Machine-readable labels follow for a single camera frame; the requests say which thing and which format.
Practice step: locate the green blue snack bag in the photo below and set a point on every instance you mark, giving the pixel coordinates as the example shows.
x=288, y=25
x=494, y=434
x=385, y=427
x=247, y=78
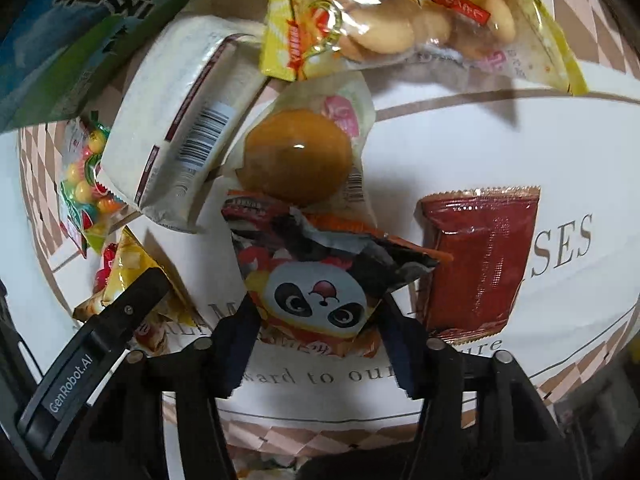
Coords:
x=75, y=35

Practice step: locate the white cookie packet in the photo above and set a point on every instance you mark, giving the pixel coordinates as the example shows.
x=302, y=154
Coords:
x=150, y=135

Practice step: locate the colourful candy ball packet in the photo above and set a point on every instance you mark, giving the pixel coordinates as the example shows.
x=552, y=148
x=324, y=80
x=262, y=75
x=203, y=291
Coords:
x=85, y=180

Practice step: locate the yellow chips packet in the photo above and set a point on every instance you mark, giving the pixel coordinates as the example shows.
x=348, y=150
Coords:
x=125, y=265

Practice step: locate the panda print snack packet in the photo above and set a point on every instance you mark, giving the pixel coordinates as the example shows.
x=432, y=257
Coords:
x=310, y=300

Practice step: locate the yellow clear cookie bag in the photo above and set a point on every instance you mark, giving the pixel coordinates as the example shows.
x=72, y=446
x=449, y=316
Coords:
x=380, y=35

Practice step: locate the red snack packet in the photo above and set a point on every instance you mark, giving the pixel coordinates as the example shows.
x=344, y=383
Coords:
x=475, y=260

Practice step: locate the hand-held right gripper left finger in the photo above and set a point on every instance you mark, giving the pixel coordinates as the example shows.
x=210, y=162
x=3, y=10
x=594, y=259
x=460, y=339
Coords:
x=237, y=342

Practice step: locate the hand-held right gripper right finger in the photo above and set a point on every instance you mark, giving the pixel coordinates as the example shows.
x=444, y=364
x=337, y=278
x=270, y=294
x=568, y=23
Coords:
x=398, y=356

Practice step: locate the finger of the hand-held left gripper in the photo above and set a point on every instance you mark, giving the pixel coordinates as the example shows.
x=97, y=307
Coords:
x=90, y=355

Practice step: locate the diamond pattern table mat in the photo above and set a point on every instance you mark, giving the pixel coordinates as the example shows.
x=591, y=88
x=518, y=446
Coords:
x=500, y=135

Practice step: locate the round brown bun packet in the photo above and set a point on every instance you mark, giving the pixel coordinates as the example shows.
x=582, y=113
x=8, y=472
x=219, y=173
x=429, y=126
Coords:
x=295, y=155

